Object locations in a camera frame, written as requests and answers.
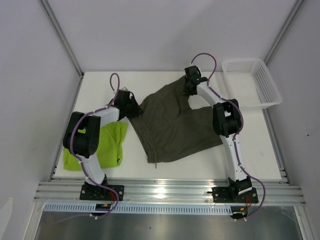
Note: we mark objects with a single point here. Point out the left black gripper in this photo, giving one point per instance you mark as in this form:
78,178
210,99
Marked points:
137,110

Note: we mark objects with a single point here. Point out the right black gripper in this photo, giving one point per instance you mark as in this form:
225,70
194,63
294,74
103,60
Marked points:
186,91

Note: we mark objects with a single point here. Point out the lime green shorts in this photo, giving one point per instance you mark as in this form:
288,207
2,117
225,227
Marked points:
109,151

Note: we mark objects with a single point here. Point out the dark olive shorts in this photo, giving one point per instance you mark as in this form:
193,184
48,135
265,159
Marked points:
169,129

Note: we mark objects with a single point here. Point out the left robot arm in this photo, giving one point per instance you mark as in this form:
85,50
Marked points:
82,135

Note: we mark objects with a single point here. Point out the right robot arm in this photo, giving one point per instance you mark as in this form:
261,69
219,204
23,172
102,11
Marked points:
227,122

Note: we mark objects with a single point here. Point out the white plastic basket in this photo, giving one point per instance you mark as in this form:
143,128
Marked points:
249,81

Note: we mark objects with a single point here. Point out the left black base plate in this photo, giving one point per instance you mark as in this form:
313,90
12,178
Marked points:
91,192

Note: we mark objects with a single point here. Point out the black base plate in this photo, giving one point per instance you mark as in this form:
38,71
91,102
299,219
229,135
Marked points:
91,192
222,194

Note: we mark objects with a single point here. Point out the left aluminium corner post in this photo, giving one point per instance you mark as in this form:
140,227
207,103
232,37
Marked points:
45,5

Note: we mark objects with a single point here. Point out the aluminium corner post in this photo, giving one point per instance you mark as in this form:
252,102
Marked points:
284,30
45,5

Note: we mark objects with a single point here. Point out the white slotted cable duct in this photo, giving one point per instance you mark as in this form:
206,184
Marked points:
123,208

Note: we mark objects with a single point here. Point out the aluminium mounting rail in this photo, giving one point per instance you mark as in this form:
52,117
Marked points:
165,191

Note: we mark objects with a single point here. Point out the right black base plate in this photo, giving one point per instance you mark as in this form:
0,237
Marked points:
222,194

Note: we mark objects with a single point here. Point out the right aluminium corner post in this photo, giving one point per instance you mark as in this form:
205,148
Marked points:
284,30

